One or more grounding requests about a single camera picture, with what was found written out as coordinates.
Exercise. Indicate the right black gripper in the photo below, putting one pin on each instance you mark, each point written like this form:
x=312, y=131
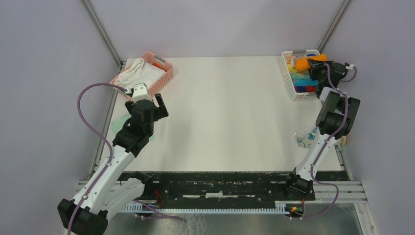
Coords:
x=316, y=65

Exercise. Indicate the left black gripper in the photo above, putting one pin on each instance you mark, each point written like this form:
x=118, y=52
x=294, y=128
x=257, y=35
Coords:
x=160, y=111

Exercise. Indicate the bright orange towel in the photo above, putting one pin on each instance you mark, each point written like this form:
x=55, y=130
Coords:
x=304, y=63

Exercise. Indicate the orange polka dot towel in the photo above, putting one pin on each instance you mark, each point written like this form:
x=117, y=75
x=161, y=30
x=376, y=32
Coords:
x=291, y=59

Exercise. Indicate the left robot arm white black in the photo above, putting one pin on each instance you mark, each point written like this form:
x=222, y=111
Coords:
x=92, y=208

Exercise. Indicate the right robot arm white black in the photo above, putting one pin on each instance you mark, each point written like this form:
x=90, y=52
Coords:
x=334, y=121

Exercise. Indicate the teal rolled towel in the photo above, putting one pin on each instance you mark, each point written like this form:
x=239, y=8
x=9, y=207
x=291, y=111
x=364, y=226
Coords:
x=299, y=76

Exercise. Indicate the light blue rolled towel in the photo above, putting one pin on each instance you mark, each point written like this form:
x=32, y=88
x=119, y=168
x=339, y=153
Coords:
x=304, y=82

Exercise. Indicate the yellow rolled towel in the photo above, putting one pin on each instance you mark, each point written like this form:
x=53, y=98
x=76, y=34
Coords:
x=292, y=69

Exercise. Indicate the red blue rolled towel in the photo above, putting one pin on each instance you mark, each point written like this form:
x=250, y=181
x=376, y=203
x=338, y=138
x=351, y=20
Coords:
x=305, y=89

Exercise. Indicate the white plastic basket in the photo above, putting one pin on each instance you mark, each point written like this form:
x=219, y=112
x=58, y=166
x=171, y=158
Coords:
x=293, y=95

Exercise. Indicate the pink plastic basket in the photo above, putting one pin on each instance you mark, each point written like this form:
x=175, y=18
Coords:
x=151, y=58

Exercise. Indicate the mint green folded towel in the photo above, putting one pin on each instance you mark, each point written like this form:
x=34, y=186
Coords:
x=121, y=125

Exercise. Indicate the white cloth in basket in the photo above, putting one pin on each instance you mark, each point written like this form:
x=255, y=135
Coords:
x=139, y=72

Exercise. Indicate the red item in basket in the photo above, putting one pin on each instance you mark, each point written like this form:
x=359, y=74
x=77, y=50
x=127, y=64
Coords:
x=158, y=66

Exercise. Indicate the patterned white blue towel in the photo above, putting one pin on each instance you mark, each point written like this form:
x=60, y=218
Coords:
x=306, y=140

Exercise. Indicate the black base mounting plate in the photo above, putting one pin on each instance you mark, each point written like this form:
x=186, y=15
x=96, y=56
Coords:
x=220, y=180

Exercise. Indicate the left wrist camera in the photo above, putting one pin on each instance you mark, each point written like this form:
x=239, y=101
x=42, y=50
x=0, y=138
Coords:
x=140, y=92

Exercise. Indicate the white slotted cable duct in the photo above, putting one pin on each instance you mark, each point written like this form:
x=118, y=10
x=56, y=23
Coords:
x=135, y=207

